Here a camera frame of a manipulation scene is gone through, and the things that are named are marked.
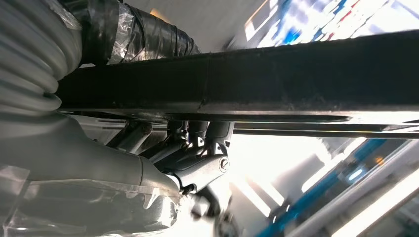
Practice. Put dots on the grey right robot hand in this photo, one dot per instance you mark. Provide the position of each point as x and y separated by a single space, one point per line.
82 163

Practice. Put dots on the blue metal shelf rack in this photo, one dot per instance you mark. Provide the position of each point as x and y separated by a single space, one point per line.
327 186

